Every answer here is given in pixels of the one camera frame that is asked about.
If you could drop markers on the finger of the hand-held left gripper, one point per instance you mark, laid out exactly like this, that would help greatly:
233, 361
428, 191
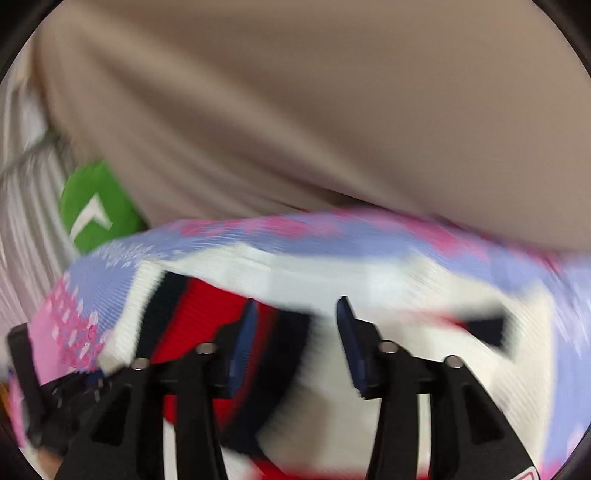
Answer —
69, 410
25, 369

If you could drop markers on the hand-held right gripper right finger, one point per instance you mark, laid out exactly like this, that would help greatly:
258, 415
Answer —
352, 344

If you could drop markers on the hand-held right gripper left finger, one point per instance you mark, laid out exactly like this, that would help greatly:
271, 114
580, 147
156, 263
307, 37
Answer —
244, 341

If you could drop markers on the white knitted sweater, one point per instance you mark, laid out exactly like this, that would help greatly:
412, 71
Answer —
323, 277

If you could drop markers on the pink floral bed sheet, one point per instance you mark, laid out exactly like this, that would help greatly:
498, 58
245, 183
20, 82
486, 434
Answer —
115, 267

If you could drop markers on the silver satin curtain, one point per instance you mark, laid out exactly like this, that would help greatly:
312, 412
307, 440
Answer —
27, 221

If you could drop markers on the green plush cushion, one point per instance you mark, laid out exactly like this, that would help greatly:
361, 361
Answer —
87, 184

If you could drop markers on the grey curved pole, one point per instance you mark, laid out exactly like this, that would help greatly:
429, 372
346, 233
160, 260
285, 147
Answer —
23, 161

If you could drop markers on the beige cloth curtain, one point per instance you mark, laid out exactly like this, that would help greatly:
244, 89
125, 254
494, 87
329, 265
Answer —
277, 115

